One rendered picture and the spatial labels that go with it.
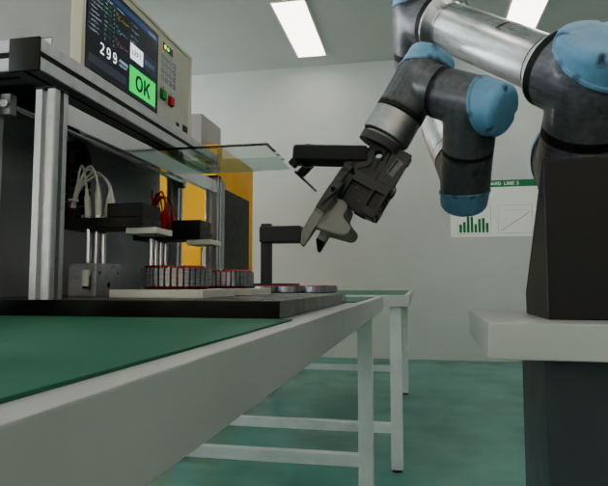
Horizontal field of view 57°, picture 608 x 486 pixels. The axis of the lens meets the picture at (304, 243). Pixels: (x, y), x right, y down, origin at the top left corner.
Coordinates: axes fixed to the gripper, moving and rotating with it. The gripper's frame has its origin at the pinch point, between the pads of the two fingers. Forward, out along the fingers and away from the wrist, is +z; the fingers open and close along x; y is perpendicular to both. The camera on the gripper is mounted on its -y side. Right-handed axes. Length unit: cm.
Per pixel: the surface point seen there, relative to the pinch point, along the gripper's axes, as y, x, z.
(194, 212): -165, 348, 34
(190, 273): -13.0, -3.7, 12.4
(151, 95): -45.4, 15.4, -9.7
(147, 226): -24.1, -1.7, 10.0
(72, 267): -30.9, -3.5, 21.8
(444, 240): 21, 532, -63
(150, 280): -17.6, -5.1, 16.4
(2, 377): 4, -64, 9
